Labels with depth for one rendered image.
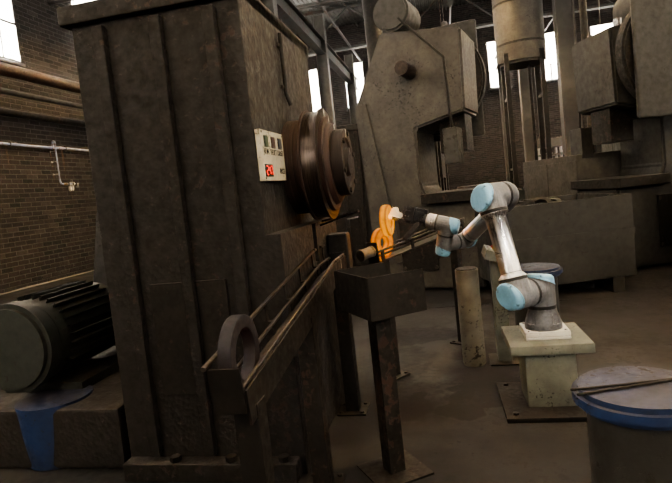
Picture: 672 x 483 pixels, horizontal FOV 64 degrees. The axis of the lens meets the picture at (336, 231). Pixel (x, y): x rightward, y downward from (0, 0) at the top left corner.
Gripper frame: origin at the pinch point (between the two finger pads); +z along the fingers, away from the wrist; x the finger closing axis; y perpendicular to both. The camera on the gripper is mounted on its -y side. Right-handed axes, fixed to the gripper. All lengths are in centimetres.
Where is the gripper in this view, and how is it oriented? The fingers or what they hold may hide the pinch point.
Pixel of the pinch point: (386, 216)
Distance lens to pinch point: 267.4
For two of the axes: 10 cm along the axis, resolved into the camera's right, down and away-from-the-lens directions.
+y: 1.6, -9.8, -1.5
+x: -3.7, 0.8, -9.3
